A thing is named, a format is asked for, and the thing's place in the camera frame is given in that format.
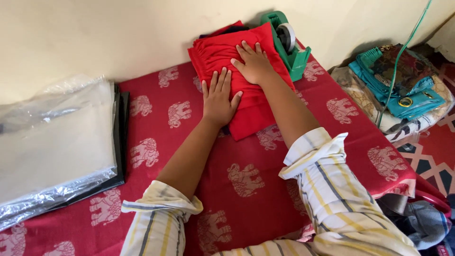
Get person's right hand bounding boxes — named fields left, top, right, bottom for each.
left=230, top=40, right=281, bottom=86

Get person's left hand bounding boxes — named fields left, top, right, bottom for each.
left=202, top=67, right=244, bottom=128

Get red garment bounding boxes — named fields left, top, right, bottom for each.
left=187, top=22, right=296, bottom=142

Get green tape dispenser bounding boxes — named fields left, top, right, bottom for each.
left=260, top=11, right=312, bottom=82

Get clear tape roll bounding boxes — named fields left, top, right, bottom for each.
left=276, top=23, right=297, bottom=55

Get dark navy folded garment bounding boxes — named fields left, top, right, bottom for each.
left=198, top=20, right=249, bottom=39

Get red elephant print cloth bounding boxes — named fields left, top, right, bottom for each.
left=0, top=39, right=417, bottom=256

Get black sheets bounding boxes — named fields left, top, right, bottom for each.
left=53, top=83, right=131, bottom=214

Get beige patterned cloth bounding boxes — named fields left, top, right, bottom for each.
left=331, top=66, right=455, bottom=143

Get brown patterned fabric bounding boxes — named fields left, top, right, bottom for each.
left=371, top=44, right=436, bottom=96

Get white striped shirt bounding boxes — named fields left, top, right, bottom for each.
left=120, top=127, right=422, bottom=256

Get teal curtain with eyelets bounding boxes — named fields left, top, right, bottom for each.
left=348, top=47, right=446, bottom=119

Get stack of clear plastic bags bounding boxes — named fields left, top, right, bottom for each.
left=0, top=74, right=119, bottom=232

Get red geometric patterned rug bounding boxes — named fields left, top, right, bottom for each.
left=395, top=64, right=455, bottom=196

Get red plastic chair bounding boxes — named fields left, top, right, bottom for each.
left=409, top=174, right=452, bottom=217

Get blue grey cloth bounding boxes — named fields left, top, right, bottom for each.
left=387, top=201, right=455, bottom=251

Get green cable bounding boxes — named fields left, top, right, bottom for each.
left=377, top=0, right=433, bottom=128

